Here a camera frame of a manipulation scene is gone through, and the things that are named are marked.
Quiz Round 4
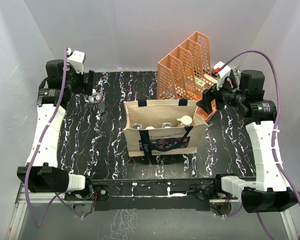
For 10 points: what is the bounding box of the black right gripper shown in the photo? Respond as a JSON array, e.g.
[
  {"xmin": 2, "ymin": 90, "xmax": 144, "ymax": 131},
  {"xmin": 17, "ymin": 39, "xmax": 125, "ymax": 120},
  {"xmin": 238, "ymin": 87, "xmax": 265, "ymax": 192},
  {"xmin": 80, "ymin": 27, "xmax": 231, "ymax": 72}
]
[{"xmin": 196, "ymin": 74, "xmax": 246, "ymax": 114}]

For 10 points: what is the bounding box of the beige pump bottle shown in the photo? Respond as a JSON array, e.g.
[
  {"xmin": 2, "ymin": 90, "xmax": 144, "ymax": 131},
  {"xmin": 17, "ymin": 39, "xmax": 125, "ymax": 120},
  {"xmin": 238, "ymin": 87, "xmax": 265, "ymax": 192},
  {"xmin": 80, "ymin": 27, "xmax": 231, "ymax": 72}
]
[{"xmin": 177, "ymin": 115, "xmax": 193, "ymax": 127}]

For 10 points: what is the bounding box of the large clear square bottle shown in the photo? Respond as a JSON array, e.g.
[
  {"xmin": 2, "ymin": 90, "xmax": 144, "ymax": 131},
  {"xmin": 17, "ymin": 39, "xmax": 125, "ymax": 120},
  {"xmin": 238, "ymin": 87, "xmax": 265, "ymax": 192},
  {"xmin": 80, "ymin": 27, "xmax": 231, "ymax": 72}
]
[{"xmin": 161, "ymin": 122, "xmax": 173, "ymax": 128}]

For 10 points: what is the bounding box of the cream canvas tote bag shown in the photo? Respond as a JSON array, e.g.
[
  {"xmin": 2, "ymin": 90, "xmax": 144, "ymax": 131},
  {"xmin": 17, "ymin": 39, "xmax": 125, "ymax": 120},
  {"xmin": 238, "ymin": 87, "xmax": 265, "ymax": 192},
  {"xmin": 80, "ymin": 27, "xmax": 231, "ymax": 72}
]
[{"xmin": 123, "ymin": 99, "xmax": 208, "ymax": 157}]

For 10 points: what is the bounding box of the small clear square bottle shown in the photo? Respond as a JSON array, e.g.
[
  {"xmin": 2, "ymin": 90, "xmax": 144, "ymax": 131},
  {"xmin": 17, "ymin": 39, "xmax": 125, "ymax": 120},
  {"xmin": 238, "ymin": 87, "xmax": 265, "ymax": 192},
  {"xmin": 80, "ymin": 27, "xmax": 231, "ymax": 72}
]
[{"xmin": 132, "ymin": 123, "xmax": 143, "ymax": 130}]

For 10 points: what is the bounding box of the cream round cap bottle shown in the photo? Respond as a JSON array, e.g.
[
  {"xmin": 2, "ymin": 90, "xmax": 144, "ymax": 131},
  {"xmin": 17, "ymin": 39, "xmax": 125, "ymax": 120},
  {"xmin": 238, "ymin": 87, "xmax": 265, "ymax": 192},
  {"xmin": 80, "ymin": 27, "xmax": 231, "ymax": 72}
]
[{"xmin": 145, "ymin": 126, "xmax": 155, "ymax": 130}]

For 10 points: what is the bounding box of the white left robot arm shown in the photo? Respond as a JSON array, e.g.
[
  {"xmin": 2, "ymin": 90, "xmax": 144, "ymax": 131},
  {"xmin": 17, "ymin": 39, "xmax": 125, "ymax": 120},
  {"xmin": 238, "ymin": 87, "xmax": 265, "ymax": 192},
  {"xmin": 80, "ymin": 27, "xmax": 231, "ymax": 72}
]
[{"xmin": 17, "ymin": 57, "xmax": 94, "ymax": 200}]

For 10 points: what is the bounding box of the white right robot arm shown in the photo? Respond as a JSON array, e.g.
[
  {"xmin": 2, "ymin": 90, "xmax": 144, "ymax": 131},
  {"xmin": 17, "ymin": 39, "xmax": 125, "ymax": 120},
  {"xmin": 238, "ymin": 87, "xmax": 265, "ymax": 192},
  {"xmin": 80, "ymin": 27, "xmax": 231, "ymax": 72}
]
[{"xmin": 196, "ymin": 69, "xmax": 298, "ymax": 213}]

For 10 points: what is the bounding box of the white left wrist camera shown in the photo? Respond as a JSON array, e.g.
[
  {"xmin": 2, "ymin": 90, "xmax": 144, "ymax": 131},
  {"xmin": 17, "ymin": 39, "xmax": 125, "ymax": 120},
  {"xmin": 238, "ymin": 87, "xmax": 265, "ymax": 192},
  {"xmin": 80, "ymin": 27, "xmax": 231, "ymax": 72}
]
[{"xmin": 66, "ymin": 47, "xmax": 86, "ymax": 75}]

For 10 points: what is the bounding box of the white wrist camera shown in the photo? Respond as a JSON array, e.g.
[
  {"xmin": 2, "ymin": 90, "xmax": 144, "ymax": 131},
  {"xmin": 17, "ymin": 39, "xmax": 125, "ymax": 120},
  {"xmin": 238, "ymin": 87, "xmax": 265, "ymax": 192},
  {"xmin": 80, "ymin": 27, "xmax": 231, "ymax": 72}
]
[
  {"xmin": 66, "ymin": 47, "xmax": 86, "ymax": 75},
  {"xmin": 211, "ymin": 61, "xmax": 232, "ymax": 90}
]

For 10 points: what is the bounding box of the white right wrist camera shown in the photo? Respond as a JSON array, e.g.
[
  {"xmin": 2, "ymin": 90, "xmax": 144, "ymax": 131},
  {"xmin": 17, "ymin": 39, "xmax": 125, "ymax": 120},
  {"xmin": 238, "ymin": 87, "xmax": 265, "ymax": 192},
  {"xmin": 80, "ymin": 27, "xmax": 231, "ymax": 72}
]
[{"xmin": 211, "ymin": 61, "xmax": 232, "ymax": 90}]

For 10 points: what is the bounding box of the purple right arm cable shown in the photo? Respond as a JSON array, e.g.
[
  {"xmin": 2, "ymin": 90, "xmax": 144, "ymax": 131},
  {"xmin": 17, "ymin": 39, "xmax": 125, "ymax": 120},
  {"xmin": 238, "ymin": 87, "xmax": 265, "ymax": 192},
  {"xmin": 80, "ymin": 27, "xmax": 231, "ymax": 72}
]
[{"xmin": 213, "ymin": 49, "xmax": 300, "ymax": 240}]

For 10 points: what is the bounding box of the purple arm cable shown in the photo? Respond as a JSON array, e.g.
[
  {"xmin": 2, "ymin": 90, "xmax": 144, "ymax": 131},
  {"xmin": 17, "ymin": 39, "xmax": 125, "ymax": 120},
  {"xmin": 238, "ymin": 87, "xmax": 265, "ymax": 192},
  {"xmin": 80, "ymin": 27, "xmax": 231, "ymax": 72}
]
[
  {"xmin": 213, "ymin": 49, "xmax": 300, "ymax": 240},
  {"xmin": 24, "ymin": 46, "xmax": 85, "ymax": 228}
]

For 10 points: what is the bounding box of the aluminium table frame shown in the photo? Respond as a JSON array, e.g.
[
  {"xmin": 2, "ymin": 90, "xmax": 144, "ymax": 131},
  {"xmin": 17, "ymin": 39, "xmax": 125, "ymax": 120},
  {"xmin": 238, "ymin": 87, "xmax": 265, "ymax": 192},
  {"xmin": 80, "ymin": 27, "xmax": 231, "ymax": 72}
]
[{"xmin": 13, "ymin": 71, "xmax": 294, "ymax": 240}]

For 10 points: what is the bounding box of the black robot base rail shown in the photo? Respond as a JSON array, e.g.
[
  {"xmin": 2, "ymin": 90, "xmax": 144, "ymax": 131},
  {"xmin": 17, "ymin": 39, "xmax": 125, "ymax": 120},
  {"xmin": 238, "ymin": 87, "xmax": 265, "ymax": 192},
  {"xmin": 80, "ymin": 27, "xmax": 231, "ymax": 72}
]
[{"xmin": 65, "ymin": 178, "xmax": 237, "ymax": 211}]

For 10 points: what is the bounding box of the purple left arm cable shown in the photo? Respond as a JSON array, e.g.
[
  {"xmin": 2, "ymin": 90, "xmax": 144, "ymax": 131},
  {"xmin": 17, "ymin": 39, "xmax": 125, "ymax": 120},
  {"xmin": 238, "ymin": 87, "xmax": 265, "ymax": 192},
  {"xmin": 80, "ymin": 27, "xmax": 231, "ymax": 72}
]
[{"xmin": 24, "ymin": 46, "xmax": 85, "ymax": 228}]

